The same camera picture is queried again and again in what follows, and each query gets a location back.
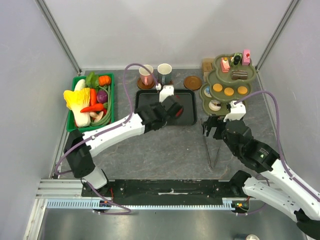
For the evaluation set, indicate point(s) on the green plastic crate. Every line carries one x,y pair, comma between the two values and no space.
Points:
81,121

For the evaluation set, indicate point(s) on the upright orange toy carrot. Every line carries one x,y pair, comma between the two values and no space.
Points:
93,97

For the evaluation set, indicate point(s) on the left brown saucer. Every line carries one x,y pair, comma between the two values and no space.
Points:
142,86

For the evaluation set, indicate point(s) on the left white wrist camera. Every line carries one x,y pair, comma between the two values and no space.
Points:
164,91

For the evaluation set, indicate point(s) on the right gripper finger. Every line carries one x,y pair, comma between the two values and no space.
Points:
213,120
205,129

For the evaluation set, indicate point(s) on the red mug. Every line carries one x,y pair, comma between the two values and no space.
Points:
181,107

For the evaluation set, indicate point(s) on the green white cake slice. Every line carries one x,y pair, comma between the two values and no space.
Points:
236,58

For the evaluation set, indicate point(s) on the white cable duct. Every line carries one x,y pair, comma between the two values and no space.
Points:
99,204

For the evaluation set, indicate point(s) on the right brown saucer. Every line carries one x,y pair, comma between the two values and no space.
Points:
192,83

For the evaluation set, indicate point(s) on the pink mug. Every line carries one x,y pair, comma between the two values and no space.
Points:
145,73

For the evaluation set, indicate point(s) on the yellow toy cabbage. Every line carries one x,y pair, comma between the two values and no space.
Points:
77,100

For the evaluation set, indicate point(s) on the metal tongs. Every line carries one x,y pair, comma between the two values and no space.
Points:
209,161

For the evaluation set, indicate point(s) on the pink cake with cherry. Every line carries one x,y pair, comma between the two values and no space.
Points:
246,57

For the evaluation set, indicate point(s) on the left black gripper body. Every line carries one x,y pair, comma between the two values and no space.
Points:
165,120

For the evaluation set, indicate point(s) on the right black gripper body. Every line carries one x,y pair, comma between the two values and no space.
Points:
235,150

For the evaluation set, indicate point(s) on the black baking tray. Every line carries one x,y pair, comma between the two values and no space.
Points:
186,98

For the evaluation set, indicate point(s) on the lying orange toy carrot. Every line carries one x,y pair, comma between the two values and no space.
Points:
93,108

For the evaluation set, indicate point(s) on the green toy beans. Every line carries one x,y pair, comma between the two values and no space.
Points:
107,118

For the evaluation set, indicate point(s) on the chocolate layer cake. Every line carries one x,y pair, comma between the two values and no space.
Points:
239,75

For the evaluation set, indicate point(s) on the orange biscuit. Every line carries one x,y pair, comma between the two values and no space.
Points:
228,91
242,90
217,87

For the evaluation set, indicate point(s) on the purple toy onion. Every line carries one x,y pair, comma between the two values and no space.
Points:
102,96

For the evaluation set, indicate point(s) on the white toy radish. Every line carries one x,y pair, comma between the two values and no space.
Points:
81,84

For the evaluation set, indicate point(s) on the white chocolate donut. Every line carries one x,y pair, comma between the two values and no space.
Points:
214,105

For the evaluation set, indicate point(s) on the middle brown saucer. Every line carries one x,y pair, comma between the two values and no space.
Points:
165,84

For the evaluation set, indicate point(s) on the brown cardboard boxes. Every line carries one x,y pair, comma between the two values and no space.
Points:
207,65

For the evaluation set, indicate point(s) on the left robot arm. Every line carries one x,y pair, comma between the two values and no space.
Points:
82,147

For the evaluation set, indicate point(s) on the pink striped cake slice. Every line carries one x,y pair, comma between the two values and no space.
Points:
224,63

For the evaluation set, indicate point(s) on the grey blue mug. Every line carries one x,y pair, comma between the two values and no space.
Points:
164,73

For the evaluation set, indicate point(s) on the green three-tier stand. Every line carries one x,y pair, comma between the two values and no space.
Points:
218,77

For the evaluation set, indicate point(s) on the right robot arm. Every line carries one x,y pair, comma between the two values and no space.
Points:
296,198

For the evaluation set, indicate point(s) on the beige toy mushroom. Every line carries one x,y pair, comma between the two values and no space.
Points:
96,116

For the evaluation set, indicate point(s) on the orange toy pumpkin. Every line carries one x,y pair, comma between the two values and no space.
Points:
104,80

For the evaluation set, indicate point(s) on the brown saucer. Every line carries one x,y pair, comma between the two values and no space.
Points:
142,86
192,83
165,84

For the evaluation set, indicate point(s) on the blue iced donut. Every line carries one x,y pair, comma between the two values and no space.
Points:
207,92

